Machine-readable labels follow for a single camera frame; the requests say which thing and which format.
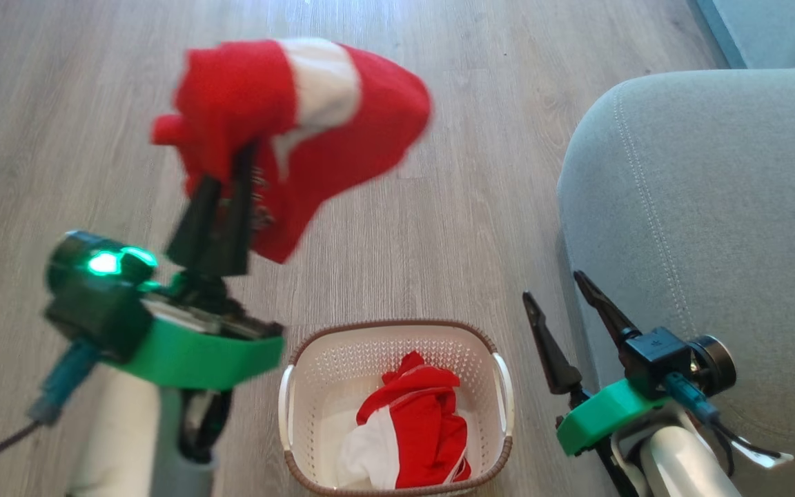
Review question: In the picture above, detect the grey sofa seat module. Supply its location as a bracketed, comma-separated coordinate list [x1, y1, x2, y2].
[687, 0, 795, 69]

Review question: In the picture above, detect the teal plug right camera cable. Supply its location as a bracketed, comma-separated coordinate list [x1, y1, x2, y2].
[661, 371, 795, 497]

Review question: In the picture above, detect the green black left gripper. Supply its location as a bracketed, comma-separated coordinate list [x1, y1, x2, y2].
[104, 144, 286, 391]

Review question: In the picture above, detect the red white garment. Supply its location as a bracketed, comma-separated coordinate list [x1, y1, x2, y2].
[335, 351, 473, 491]
[150, 37, 434, 264]

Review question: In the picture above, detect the white brown-rimmed laundry basket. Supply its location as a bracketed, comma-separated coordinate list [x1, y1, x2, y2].
[277, 318, 515, 497]

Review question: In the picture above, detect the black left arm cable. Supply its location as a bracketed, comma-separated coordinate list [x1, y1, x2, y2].
[178, 388, 234, 465]

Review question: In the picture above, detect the rounded grey sofa seat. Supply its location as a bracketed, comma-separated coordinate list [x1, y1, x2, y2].
[557, 67, 795, 497]

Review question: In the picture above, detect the teal plug camera cable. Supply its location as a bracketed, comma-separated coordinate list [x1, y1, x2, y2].
[661, 371, 795, 497]
[0, 341, 103, 478]

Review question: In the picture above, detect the teal plug left camera cable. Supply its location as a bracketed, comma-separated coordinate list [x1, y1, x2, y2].
[0, 341, 103, 478]

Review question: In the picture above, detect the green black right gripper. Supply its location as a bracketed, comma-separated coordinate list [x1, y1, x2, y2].
[522, 270, 673, 458]

